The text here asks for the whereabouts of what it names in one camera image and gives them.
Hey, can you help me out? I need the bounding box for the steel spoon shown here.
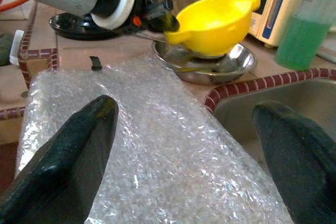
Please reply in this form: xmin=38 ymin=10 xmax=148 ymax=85
xmin=131 ymin=30 xmax=169 ymax=45

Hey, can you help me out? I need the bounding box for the cream water ionizer appliance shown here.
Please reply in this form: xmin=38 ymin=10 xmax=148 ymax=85
xmin=242 ymin=0 xmax=316 ymax=49

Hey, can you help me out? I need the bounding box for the stainless steel sink basin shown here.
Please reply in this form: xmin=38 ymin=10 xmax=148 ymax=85
xmin=213 ymin=77 xmax=336 ymax=167

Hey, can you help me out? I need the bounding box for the yellow plastic cup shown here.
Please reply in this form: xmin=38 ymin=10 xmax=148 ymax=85
xmin=163 ymin=0 xmax=262 ymax=58

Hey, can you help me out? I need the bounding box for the black round kettle base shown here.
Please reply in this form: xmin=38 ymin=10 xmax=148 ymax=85
xmin=49 ymin=12 xmax=119 ymax=41

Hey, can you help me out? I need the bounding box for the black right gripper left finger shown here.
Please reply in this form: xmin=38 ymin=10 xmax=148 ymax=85
xmin=0 ymin=94 xmax=120 ymax=224

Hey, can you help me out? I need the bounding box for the stainless steel bowl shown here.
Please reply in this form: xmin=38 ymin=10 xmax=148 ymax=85
xmin=151 ymin=38 xmax=258 ymax=86

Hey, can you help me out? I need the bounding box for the clear bubble wrap sheet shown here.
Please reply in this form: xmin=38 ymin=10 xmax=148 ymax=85
xmin=15 ymin=54 xmax=295 ymax=224

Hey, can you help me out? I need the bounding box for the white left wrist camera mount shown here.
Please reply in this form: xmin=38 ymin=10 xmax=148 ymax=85
xmin=90 ymin=0 xmax=138 ymax=31

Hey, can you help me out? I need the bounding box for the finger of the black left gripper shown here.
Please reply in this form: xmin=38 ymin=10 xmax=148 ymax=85
xmin=148 ymin=0 xmax=175 ymax=19
xmin=150 ymin=14 xmax=181 ymax=33

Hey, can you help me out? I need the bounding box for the black strap piece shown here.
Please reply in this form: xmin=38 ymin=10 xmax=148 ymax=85
xmin=89 ymin=56 xmax=103 ymax=72

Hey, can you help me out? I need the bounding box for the green soap bottle blue cap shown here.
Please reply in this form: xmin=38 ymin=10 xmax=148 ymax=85
xmin=274 ymin=0 xmax=336 ymax=72

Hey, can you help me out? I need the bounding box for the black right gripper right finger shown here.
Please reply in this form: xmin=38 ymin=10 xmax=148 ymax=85
xmin=252 ymin=100 xmax=336 ymax=224

